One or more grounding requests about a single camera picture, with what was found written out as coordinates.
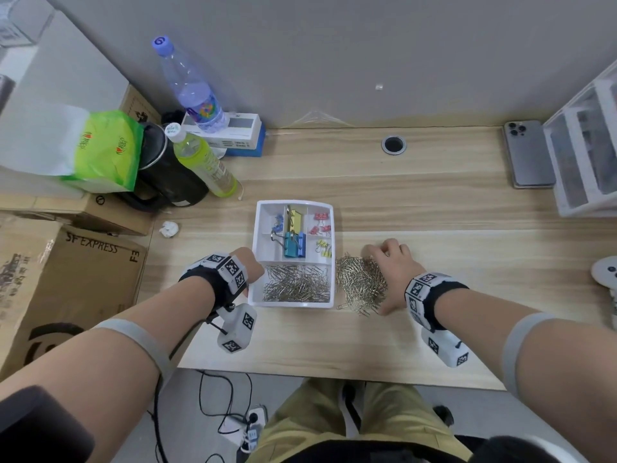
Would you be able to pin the person's right hand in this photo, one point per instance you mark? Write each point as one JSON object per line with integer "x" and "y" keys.
{"x": 397, "y": 270}

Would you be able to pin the person's left hand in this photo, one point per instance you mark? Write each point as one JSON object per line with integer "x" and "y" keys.
{"x": 253, "y": 265}

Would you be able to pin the white desk organizer tray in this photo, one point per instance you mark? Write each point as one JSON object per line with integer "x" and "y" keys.
{"x": 262, "y": 245}

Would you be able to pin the pile of silver paper clips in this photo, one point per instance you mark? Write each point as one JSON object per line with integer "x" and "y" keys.
{"x": 361, "y": 284}

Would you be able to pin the small blue binder clip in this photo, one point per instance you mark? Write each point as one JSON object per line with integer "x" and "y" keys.
{"x": 278, "y": 219}
{"x": 277, "y": 229}

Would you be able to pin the large blue binder clip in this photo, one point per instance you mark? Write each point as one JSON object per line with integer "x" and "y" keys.
{"x": 294, "y": 245}

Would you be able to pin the large yellow binder clip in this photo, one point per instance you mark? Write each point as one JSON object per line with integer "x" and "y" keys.
{"x": 295, "y": 219}

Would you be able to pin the small yellow binder clip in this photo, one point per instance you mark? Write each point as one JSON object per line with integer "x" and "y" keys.
{"x": 328, "y": 253}
{"x": 322, "y": 245}

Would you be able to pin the person's right forearm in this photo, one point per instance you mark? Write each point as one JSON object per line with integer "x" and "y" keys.
{"x": 482, "y": 323}

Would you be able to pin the person's left forearm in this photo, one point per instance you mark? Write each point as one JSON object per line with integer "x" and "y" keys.
{"x": 111, "y": 380}

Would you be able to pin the blue flat box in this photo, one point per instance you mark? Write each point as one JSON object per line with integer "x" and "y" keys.
{"x": 255, "y": 147}

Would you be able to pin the person's olive trousers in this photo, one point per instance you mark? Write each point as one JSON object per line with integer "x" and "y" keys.
{"x": 395, "y": 414}

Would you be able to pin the flat brown cardboard box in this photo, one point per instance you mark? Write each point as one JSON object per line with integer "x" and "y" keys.
{"x": 96, "y": 214}

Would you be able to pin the large printed cardboard box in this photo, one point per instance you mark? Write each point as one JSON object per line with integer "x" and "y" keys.
{"x": 72, "y": 294}

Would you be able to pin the upright brown cardboard box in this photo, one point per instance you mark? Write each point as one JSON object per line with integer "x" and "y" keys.
{"x": 142, "y": 106}

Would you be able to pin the person's black sleeve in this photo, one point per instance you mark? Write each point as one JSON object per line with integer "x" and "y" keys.
{"x": 43, "y": 429}

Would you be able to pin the black left marker wristband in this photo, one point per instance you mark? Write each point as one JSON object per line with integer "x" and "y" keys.
{"x": 214, "y": 284}

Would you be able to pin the crumpled white tissue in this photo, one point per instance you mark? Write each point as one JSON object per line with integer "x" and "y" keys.
{"x": 169, "y": 229}

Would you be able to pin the green drink bottle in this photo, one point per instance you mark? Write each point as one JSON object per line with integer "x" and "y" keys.
{"x": 202, "y": 161}

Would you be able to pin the clear plastic bag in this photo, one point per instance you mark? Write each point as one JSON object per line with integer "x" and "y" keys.
{"x": 219, "y": 153}

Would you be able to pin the black kettle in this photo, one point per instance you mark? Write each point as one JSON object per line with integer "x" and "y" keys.
{"x": 168, "y": 178}

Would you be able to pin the white printed carton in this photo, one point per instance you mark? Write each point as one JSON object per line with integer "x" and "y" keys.
{"x": 246, "y": 127}

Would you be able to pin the white power strip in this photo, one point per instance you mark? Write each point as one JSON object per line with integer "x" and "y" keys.
{"x": 255, "y": 419}

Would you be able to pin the clear plastic film scrap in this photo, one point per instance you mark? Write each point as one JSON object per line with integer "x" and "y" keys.
{"x": 318, "y": 119}

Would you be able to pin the grey smartphone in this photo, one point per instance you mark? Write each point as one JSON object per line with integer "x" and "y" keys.
{"x": 530, "y": 156}

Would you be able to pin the clear purple-capped water bottle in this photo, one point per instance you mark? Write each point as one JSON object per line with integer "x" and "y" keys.
{"x": 193, "y": 91}

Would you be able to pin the green tissue pack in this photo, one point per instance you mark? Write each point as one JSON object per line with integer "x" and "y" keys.
{"x": 106, "y": 149}

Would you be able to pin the white drawer organizer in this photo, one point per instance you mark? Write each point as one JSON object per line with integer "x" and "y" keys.
{"x": 578, "y": 207}

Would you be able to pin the white handheld controller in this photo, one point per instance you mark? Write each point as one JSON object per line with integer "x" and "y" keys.
{"x": 608, "y": 272}

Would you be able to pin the white board panel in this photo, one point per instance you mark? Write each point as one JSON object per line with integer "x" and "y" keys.
{"x": 67, "y": 77}

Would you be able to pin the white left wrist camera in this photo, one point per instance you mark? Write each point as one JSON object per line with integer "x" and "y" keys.
{"x": 236, "y": 327}

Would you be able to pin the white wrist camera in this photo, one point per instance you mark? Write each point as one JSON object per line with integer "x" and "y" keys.
{"x": 236, "y": 327}
{"x": 446, "y": 349}

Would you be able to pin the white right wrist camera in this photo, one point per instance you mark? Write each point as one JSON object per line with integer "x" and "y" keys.
{"x": 446, "y": 349}

